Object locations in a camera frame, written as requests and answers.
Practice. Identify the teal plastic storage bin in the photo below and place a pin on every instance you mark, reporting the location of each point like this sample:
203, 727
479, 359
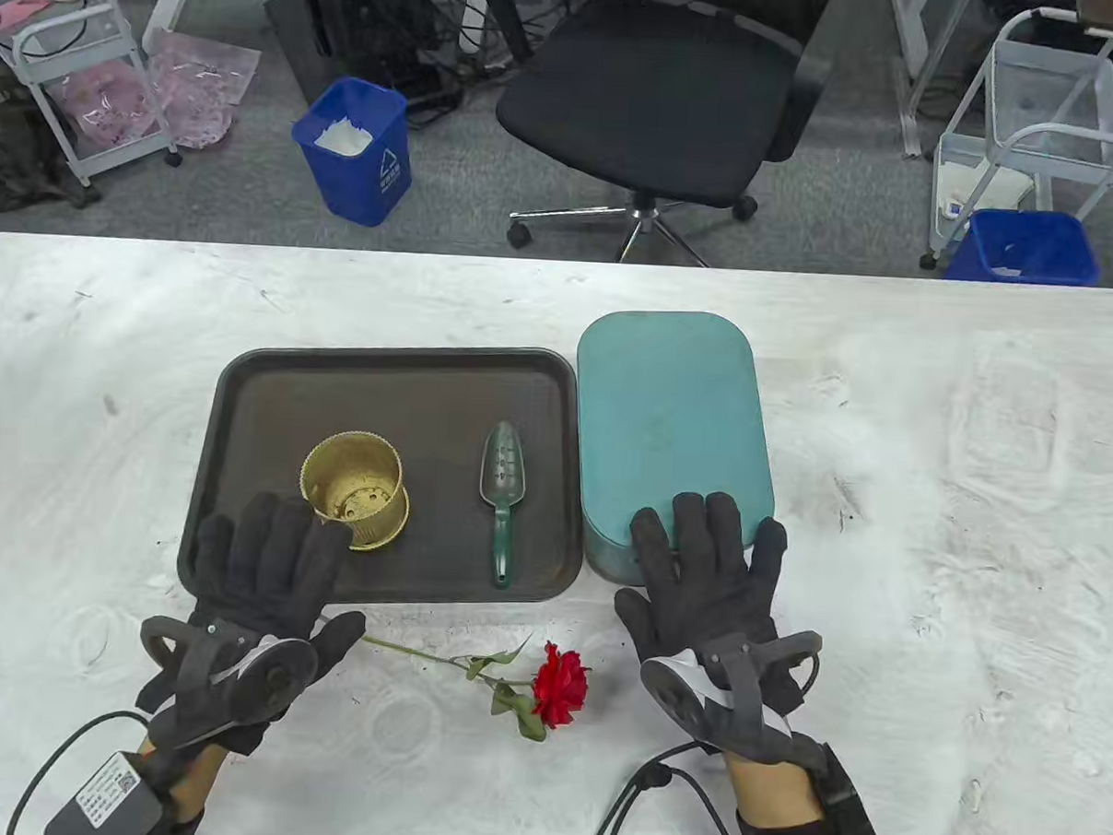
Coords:
606, 553

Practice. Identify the green plastic garden scoop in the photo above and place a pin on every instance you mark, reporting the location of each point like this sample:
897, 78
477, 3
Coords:
504, 471

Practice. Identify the red artificial rose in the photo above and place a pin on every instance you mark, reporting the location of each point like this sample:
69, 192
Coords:
561, 690

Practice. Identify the blue bin with white paper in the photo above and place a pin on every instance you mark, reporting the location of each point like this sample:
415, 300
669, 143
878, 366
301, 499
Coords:
364, 174

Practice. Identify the black office chair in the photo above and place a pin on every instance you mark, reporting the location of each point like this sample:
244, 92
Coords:
644, 98

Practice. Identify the gold ribbed flower pot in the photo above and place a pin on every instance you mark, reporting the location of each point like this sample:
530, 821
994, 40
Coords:
377, 520

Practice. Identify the dark brown plastic tray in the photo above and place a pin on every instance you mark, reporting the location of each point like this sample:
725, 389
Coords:
446, 403

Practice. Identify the white power strip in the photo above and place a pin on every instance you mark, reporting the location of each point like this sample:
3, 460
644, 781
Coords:
468, 12

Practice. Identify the teal plastic bin lid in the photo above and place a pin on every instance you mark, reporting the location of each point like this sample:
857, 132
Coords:
667, 413

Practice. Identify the pink plastic bag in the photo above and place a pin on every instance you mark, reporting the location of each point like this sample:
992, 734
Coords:
202, 79

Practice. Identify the black computer tower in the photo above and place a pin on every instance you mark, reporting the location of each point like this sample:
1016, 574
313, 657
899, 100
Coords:
371, 22

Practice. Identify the gray right hand controller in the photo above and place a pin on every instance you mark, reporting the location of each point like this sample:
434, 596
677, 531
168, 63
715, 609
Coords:
738, 693

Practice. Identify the white cart with pink bag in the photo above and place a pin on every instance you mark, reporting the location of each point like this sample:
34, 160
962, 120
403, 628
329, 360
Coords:
47, 54

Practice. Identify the blue plastic waste bin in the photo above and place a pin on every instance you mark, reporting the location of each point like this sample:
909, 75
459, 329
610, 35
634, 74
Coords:
1025, 258

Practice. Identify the person's right hand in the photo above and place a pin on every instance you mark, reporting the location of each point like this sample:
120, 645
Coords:
697, 580

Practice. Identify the dark backpack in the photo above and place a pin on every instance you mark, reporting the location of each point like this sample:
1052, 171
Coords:
14, 163

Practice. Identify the gray left hand controller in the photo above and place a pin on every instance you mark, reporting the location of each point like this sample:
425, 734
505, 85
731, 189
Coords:
232, 671

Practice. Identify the person's left hand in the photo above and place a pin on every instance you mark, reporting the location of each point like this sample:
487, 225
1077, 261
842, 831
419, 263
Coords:
264, 562

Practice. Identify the gray hand controller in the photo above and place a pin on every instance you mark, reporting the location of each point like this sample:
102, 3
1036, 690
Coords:
232, 671
738, 693

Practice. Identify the white cart with white box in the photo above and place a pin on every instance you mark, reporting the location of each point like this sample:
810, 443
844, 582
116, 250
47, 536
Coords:
1050, 88

